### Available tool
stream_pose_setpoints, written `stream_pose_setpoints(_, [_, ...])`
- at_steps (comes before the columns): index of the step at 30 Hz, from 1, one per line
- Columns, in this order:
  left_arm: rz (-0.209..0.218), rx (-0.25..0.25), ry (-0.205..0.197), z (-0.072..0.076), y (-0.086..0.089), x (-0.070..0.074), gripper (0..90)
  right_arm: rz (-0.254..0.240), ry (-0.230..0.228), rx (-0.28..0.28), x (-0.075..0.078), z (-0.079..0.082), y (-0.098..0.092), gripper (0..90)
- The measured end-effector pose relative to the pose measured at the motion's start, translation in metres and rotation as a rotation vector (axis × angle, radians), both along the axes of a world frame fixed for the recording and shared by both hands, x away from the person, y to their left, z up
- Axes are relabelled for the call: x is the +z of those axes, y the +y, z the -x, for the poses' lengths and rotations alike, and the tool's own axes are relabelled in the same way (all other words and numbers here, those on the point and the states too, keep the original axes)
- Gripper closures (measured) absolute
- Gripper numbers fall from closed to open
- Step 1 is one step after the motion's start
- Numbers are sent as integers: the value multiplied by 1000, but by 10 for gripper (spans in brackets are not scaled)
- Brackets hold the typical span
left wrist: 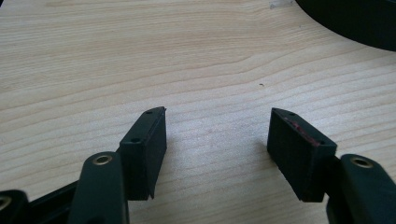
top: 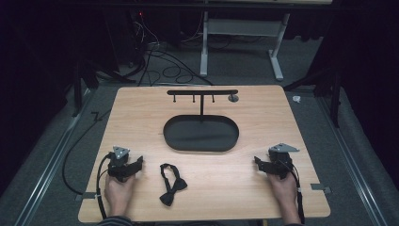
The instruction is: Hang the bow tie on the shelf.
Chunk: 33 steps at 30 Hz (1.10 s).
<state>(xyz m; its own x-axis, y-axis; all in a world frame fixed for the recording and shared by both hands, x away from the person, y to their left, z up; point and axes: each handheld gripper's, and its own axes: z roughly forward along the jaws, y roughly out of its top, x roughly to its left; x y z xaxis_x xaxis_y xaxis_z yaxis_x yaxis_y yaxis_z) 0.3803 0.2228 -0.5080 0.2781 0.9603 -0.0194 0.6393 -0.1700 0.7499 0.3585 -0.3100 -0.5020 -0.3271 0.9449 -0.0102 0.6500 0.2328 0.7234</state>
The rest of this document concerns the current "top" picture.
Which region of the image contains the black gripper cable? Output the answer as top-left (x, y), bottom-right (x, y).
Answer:
top-left (283, 159), bottom-right (306, 225)
top-left (95, 152), bottom-right (115, 220)

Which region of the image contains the dark computer case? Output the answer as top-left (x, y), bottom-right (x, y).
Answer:
top-left (103, 8), bottom-right (149, 68)

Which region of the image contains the tangle of black floor cables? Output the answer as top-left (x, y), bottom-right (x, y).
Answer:
top-left (133, 12), bottom-right (215, 88)

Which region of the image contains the black tripod stand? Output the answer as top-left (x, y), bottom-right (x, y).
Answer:
top-left (71, 56), bottom-right (137, 119)
top-left (282, 60), bottom-right (343, 129)

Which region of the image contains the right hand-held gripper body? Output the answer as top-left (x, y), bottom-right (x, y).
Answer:
top-left (266, 142), bottom-right (300, 181)

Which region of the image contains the metal floor rail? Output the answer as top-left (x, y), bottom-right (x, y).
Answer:
top-left (315, 93), bottom-right (391, 226)
top-left (13, 88), bottom-right (96, 226)

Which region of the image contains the grey table edge bracket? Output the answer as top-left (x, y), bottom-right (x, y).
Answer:
top-left (310, 183), bottom-right (332, 195)
top-left (74, 191), bottom-right (97, 202)

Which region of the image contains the person's left hand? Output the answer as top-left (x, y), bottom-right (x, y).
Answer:
top-left (104, 173), bottom-right (136, 218)

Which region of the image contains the white desk frame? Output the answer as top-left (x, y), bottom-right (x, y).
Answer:
top-left (199, 10), bottom-right (294, 82)

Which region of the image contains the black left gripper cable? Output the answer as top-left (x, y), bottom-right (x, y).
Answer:
top-left (95, 152), bottom-right (115, 220)

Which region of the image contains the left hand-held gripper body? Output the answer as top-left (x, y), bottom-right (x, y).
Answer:
top-left (106, 145), bottom-right (134, 184)

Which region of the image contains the black floor cable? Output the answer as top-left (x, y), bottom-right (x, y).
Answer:
top-left (61, 107), bottom-right (111, 196)

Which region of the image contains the black hanger stand with tray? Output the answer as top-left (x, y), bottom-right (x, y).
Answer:
top-left (162, 89), bottom-right (240, 153)

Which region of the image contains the person's right hand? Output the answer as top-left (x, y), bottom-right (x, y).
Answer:
top-left (266, 171), bottom-right (299, 211)

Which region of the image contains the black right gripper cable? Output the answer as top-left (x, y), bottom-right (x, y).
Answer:
top-left (283, 159), bottom-right (306, 225)

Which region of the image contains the black bow tie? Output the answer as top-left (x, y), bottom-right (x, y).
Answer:
top-left (158, 163), bottom-right (188, 207)

